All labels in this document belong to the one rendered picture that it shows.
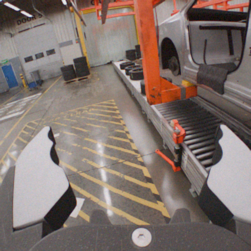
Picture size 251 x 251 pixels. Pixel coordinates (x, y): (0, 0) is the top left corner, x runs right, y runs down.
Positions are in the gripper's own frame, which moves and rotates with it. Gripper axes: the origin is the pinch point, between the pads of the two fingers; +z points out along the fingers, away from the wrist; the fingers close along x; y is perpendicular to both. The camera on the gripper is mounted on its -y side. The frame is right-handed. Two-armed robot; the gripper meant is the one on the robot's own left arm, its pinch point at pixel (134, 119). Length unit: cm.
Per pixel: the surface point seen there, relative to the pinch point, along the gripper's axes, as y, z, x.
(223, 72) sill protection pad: 15, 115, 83
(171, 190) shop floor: 119, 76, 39
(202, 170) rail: 78, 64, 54
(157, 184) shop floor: 121, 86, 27
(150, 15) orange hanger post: -36, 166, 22
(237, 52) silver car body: -4, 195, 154
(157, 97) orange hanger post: 58, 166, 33
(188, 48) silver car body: -1, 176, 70
